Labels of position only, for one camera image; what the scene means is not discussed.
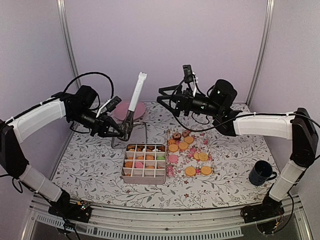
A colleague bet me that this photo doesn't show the floral cookie tray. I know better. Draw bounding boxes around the floral cookie tray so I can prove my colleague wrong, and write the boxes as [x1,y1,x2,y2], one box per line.
[166,128,214,178]

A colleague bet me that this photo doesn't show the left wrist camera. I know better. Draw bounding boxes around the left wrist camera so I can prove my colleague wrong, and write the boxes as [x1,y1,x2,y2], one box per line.
[96,96,122,118]

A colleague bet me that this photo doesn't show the round cracker cookie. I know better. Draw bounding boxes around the round cracker cookie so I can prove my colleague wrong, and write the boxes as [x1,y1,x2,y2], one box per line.
[200,166,212,176]
[178,141,189,150]
[184,136,195,145]

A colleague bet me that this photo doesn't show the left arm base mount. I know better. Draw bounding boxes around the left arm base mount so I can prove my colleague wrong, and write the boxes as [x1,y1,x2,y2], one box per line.
[48,200,92,223]

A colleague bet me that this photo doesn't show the dark blue mug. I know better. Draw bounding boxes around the dark blue mug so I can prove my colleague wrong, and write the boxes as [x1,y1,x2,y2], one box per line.
[248,160,278,186]

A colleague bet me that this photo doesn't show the green sandwich cookie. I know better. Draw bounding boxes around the green sandwich cookie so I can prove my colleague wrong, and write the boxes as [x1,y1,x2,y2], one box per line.
[156,155,166,161]

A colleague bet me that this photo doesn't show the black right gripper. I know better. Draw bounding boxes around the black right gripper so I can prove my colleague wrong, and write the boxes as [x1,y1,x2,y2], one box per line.
[155,85,222,118]

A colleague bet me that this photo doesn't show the small swirl butter cookie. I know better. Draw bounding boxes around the small swirl butter cookie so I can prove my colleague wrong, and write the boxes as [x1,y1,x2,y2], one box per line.
[167,139,177,145]

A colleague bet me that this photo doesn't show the aluminium frame post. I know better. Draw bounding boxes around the aluminium frame post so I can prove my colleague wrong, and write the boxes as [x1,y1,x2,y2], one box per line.
[56,0,79,77]
[245,0,275,107]

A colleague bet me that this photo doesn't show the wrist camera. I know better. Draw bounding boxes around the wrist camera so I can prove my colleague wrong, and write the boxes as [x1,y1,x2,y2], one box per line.
[182,64,198,97]
[96,96,122,118]

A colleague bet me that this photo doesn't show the pink plate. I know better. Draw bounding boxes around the pink plate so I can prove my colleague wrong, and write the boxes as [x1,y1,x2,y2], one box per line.
[111,100,147,123]

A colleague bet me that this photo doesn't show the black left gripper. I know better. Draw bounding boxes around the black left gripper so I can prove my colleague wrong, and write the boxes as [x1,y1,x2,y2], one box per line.
[69,106,125,137]

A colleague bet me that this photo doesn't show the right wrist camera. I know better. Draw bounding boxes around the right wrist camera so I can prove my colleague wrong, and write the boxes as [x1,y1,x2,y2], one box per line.
[182,64,198,97]

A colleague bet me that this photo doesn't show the chocolate sprinkle donut cookie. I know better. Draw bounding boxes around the chocolate sprinkle donut cookie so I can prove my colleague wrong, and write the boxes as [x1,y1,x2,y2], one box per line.
[172,132,182,140]

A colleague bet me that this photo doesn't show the metal tongs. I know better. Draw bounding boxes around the metal tongs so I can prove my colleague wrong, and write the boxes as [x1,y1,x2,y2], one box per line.
[120,72,147,141]

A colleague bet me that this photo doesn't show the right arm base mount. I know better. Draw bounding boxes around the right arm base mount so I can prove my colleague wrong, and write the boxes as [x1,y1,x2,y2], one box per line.
[240,204,285,235]

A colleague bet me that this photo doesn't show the pink divided cookie tin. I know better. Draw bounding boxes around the pink divided cookie tin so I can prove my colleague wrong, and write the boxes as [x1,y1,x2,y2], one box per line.
[121,143,167,185]

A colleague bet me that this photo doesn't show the left aluminium frame post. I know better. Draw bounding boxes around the left aluminium frame post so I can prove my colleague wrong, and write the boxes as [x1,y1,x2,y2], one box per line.
[56,0,79,77]

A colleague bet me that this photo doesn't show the silver tin lid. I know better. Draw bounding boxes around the silver tin lid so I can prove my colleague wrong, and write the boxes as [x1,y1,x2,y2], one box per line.
[111,121,148,149]

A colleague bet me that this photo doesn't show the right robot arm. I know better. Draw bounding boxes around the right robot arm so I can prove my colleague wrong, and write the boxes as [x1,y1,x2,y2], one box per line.
[156,79,319,218]

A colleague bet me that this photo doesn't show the right aluminium frame post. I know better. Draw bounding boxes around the right aluminium frame post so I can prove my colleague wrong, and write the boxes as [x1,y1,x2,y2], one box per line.
[245,0,275,107]

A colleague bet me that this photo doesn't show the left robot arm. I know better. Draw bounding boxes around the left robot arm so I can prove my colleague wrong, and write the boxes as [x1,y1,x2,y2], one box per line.
[0,85,123,217]

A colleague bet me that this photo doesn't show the front aluminium rail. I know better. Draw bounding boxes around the front aluminium rail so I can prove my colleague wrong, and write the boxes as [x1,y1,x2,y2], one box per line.
[21,195,314,240]

